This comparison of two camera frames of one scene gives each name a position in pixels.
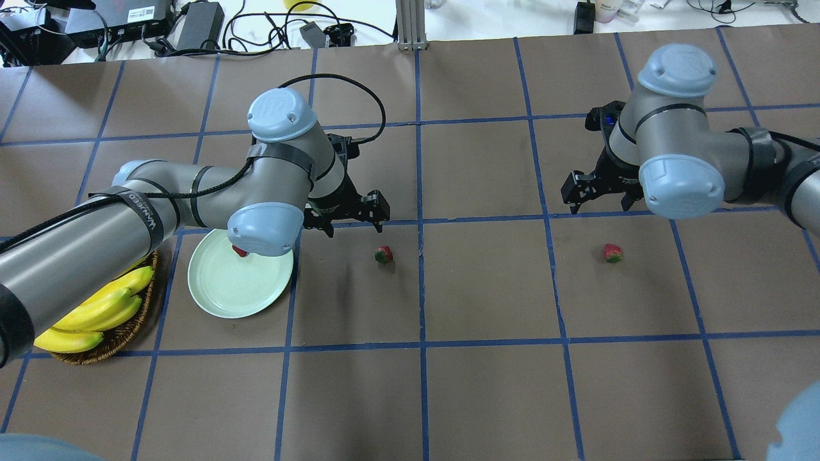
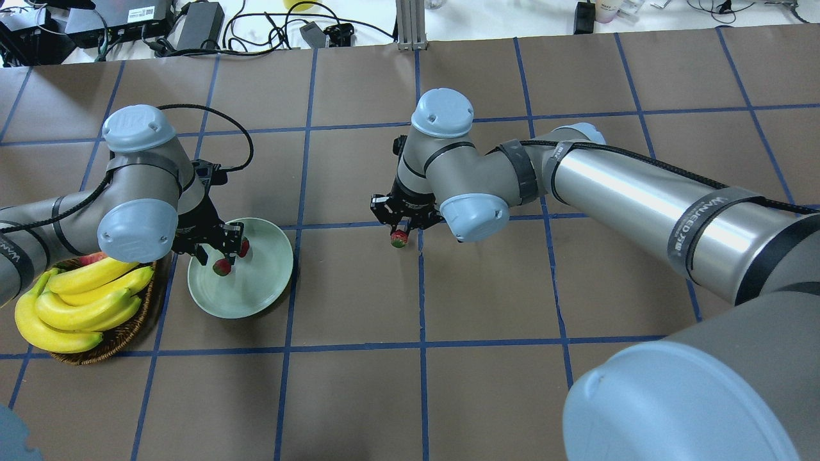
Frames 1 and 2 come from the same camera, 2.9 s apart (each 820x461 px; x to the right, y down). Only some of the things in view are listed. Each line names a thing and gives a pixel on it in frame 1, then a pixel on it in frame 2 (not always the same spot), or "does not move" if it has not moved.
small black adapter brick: [584, 17] does not move
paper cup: [605, 10] does not move
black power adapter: [204, 22] does not move
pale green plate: [225, 284] does not move
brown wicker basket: [113, 341] does not move
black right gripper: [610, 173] → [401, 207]
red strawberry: [383, 254] → [222, 267]
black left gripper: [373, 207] → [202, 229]
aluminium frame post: [410, 16] does not move
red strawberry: [612, 253] → [399, 238]
